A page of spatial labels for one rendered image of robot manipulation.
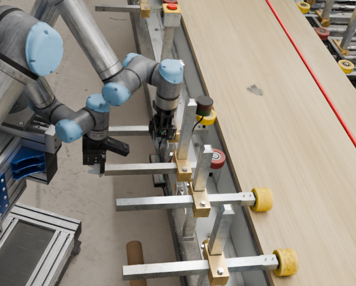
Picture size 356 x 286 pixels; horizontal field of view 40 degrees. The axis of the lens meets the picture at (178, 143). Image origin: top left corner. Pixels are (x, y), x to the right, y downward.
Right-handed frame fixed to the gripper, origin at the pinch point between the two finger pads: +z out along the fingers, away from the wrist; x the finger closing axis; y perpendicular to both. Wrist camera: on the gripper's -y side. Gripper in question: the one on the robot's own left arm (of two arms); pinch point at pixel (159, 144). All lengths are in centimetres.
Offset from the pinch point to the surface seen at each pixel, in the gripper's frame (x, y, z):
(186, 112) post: 9.0, -4.1, -11.3
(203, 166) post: 10.3, 21.1, -10.1
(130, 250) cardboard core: -2, -19, 91
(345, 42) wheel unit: 119, -91, 11
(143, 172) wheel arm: -4.3, -0.2, 14.3
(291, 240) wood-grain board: 40, 38, 8
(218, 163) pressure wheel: 23.1, 2.2, 8.1
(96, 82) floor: -12, -171, 99
